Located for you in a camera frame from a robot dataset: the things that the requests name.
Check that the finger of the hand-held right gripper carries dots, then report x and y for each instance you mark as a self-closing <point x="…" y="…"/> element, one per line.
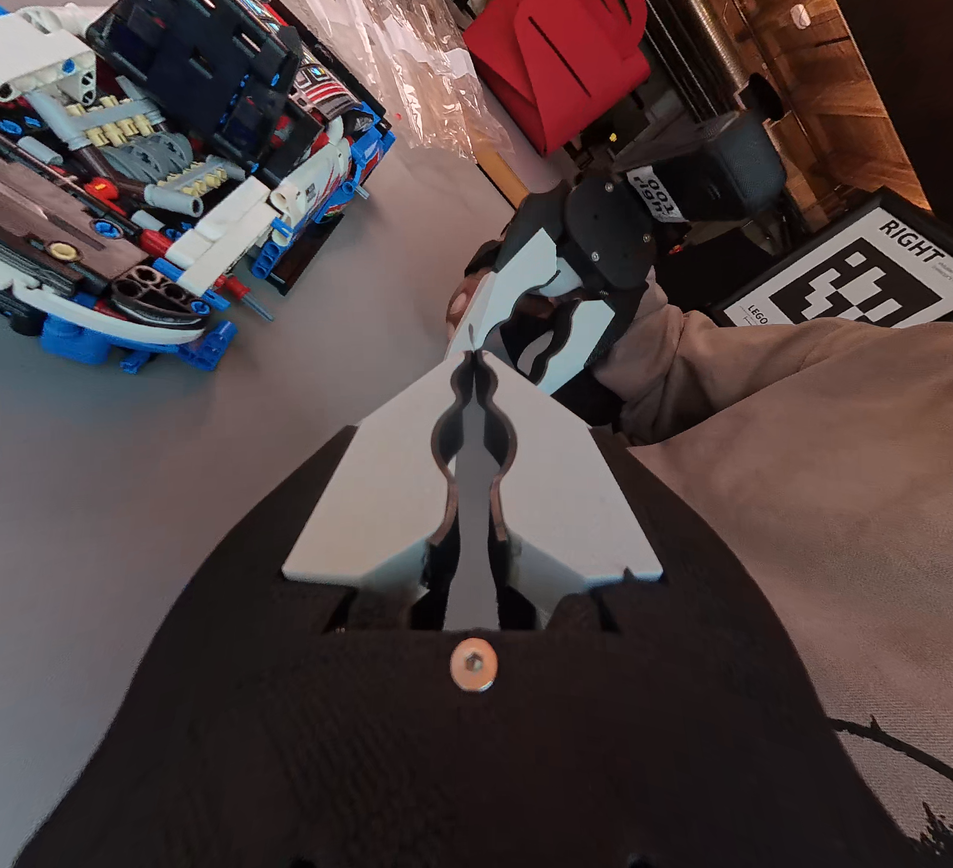
<point x="588" y="339"/>
<point x="514" y="265"/>

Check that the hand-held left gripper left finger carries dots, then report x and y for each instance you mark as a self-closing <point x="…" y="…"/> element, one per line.
<point x="372" y="511"/>

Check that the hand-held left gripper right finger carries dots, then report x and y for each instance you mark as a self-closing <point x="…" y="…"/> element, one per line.
<point x="573" y="511"/>

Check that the toy brick race car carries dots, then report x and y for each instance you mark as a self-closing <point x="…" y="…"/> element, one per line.
<point x="201" y="42"/>

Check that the person's right forearm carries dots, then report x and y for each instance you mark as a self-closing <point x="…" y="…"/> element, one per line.
<point x="707" y="377"/>

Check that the person's right hand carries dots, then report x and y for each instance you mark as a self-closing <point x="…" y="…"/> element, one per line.
<point x="461" y="295"/>

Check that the red felt bag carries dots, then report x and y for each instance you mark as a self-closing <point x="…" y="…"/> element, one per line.
<point x="551" y="86"/>

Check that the person's beige sweatshirt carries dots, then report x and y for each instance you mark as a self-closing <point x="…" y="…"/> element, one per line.
<point x="819" y="548"/>

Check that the framed black-and-white tag sign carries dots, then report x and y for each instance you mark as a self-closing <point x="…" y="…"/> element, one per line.
<point x="856" y="280"/>

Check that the clear plastic bags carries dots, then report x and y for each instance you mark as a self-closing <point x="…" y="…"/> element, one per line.
<point x="387" y="27"/>

